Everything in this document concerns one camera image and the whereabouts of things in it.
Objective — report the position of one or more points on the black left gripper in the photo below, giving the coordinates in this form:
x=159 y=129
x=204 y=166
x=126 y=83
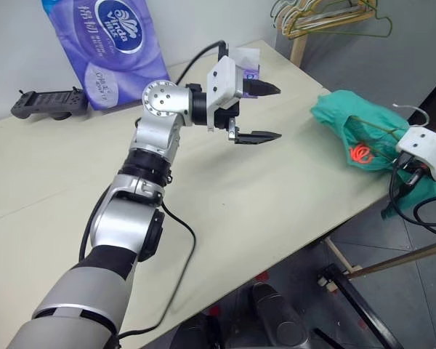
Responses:
x=225 y=118

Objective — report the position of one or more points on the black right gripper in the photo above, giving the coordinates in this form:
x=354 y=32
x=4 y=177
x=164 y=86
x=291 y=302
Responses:
x=413 y=179

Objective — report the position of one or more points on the green shorts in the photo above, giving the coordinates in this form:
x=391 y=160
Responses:
x=334 y=109

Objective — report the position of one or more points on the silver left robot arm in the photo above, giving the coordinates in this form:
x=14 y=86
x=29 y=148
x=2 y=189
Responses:
x=160 y=105

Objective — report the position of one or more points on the small purple tissue pack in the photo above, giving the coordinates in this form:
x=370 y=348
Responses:
x=250 y=71

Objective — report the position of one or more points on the wooden clothes rack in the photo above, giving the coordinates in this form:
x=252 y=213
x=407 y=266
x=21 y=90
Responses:
x=298 y=51

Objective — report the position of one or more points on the wooden table brace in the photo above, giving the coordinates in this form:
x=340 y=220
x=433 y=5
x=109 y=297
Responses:
x=403 y=258

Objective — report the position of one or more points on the wooden table leg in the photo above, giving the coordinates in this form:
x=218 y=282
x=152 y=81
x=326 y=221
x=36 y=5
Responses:
x=341 y=256

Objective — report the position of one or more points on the hangers on wooden rack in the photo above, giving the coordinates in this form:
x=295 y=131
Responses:
x=330 y=23

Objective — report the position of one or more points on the large purple tissue pack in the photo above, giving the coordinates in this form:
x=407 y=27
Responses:
x=112 y=54

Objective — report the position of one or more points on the black handheld controller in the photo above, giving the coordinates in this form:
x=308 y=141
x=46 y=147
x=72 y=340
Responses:
x=47 y=103

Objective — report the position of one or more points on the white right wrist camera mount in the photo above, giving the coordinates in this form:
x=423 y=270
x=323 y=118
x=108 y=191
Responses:
x=421 y=145

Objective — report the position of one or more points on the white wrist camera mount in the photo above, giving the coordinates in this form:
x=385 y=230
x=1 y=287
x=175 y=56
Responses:
x=219 y=83
x=421 y=145

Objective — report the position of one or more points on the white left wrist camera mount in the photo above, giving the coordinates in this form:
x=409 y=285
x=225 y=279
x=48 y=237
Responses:
x=219 y=83

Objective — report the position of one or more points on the black metal frame bar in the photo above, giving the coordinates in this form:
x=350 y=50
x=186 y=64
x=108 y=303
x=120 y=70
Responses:
x=363 y=312

